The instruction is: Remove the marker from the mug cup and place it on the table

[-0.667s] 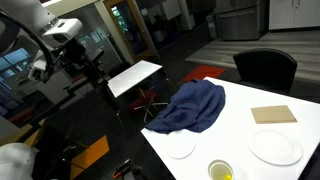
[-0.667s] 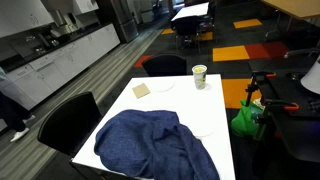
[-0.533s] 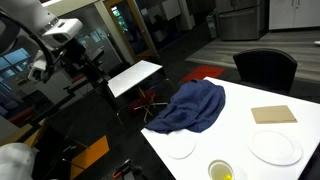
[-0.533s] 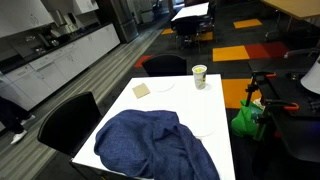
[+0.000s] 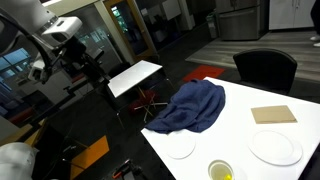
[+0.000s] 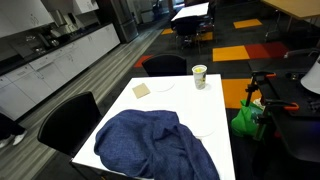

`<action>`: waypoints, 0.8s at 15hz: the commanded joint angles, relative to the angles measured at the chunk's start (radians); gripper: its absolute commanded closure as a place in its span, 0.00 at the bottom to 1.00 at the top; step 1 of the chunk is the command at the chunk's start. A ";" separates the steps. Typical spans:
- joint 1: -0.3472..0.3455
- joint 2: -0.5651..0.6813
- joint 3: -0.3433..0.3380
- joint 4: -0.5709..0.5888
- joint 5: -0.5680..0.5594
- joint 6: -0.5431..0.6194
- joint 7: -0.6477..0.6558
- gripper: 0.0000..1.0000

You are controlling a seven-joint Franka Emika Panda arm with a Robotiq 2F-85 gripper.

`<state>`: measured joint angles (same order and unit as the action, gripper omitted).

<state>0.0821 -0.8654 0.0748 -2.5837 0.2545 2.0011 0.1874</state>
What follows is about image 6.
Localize dark background chair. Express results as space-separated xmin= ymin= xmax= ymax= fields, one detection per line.
xmin=174 ymin=16 xmax=201 ymax=51

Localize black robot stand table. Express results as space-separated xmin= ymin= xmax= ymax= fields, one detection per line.
xmin=248 ymin=56 xmax=320 ymax=164

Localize black office chair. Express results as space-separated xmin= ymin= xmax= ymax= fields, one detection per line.
xmin=141 ymin=53 xmax=188 ymax=78
xmin=37 ymin=91 xmax=103 ymax=158

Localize white background table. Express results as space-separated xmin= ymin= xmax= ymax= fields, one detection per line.
xmin=170 ymin=1 xmax=210 ymax=23

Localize blue knitted cloth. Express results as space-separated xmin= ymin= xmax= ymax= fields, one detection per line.
xmin=93 ymin=109 xmax=221 ymax=180

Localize white shoe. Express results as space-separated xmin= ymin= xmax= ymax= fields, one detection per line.
xmin=12 ymin=129 xmax=28 ymax=146
xmin=0 ymin=134 xmax=16 ymax=149

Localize white round plate far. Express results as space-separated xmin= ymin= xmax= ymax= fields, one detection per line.
xmin=149 ymin=79 xmax=176 ymax=93

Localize black clamp orange handle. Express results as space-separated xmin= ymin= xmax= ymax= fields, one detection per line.
xmin=256 ymin=99 xmax=300 ymax=141

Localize translucent plastic cup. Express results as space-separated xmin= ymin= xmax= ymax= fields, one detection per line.
xmin=191 ymin=64 xmax=208 ymax=90

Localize white round plate near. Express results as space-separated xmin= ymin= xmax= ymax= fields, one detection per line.
xmin=184 ymin=111 xmax=218 ymax=139

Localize wooden table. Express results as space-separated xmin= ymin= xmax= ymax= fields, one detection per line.
xmin=261 ymin=0 xmax=320 ymax=20

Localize white kitchen wall cabinets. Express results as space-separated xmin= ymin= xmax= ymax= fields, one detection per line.
xmin=0 ymin=0 xmax=55 ymax=38

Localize white kitchen base cabinets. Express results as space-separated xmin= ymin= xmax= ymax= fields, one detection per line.
xmin=0 ymin=23 xmax=121 ymax=122

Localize tan square coaster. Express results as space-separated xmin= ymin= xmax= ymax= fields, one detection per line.
xmin=131 ymin=82 xmax=152 ymax=100

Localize white round plate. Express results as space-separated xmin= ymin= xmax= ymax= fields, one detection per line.
xmin=184 ymin=111 xmax=218 ymax=139
xmin=149 ymin=79 xmax=176 ymax=93

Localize dark trouser leg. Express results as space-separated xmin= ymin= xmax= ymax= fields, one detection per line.
xmin=0 ymin=112 xmax=26 ymax=141

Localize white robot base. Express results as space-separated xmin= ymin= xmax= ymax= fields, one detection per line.
xmin=300 ymin=54 xmax=320 ymax=95

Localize grey chair armrest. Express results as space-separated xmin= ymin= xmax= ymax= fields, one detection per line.
xmin=283 ymin=47 xmax=320 ymax=60

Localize black clamp orange tip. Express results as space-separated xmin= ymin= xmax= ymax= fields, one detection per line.
xmin=245 ymin=70 xmax=277 ymax=108

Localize stainless steel fridge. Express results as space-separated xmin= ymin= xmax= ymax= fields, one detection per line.
xmin=96 ymin=0 xmax=139 ymax=44

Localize green plastic bag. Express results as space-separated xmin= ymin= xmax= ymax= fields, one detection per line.
xmin=230 ymin=99 xmax=268 ymax=139

